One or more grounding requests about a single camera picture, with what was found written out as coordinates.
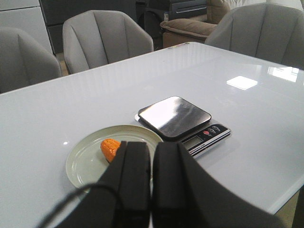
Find white drawer cabinet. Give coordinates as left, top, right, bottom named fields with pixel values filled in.
left=0, top=0, right=53, bottom=53

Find beige cushioned sofa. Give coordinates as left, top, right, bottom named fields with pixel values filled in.
left=160, top=0, right=233, bottom=48

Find grey upholstered chair far side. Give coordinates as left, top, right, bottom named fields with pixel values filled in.
left=205, top=3, right=304, bottom=69

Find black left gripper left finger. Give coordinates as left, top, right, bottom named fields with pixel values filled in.
left=57, top=142, right=151, bottom=228

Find black cable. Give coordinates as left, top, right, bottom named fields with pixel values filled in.
left=39, top=183, right=124, bottom=228

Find grey upholstered chair right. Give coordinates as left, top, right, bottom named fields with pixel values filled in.
left=64, top=15, right=154, bottom=74

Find grey upholstered chair left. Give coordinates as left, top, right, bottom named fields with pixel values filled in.
left=0, top=27, right=62, bottom=93

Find orange corn cob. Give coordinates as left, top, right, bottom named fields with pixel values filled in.
left=100, top=138, right=121, bottom=163

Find black silver electronic kitchen scale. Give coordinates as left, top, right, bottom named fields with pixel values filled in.
left=137, top=96, right=231, bottom=158

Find light green round plate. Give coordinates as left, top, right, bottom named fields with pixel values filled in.
left=66, top=125, right=162, bottom=188

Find grey upholstered chair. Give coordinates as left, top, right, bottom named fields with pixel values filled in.
left=0, top=27, right=62, bottom=93
left=64, top=15, right=154, bottom=74
left=205, top=3, right=304, bottom=69

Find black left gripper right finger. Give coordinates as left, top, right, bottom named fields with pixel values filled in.
left=152, top=142, right=284, bottom=228

